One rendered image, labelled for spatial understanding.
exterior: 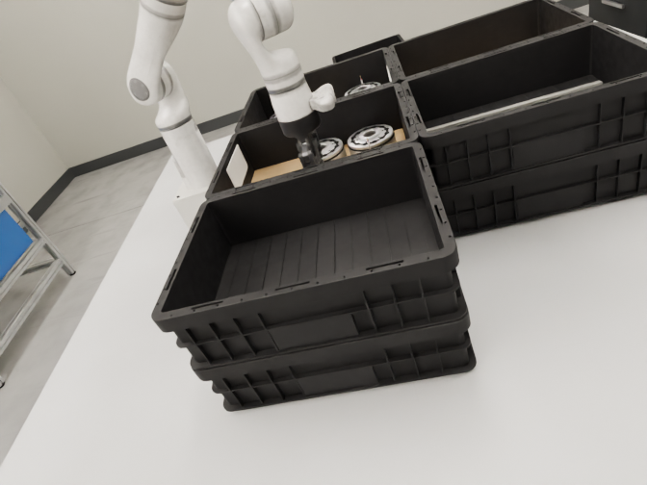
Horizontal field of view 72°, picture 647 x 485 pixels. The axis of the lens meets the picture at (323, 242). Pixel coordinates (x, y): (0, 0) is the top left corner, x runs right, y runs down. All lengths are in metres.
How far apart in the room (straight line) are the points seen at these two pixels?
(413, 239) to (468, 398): 0.24
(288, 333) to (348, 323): 0.08
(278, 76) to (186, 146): 0.49
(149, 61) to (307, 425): 0.84
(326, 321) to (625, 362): 0.39
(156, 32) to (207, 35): 3.08
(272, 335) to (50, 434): 0.52
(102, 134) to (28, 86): 0.68
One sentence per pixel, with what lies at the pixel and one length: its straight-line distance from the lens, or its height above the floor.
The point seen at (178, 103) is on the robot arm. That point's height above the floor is 1.00.
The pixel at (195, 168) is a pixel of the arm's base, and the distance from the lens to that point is 1.25.
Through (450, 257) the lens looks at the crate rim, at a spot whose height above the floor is 0.93.
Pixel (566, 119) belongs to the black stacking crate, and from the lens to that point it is 0.84.
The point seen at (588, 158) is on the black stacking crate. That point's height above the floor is 0.81.
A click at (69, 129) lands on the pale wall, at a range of 4.85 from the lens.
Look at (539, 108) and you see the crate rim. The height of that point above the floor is 0.93.
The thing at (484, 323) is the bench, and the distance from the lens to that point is 0.75.
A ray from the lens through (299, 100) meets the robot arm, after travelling 0.82.
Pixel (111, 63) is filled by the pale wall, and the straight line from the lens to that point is 4.47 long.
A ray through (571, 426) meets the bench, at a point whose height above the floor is 0.70.
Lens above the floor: 1.27
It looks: 35 degrees down
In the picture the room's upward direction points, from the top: 22 degrees counter-clockwise
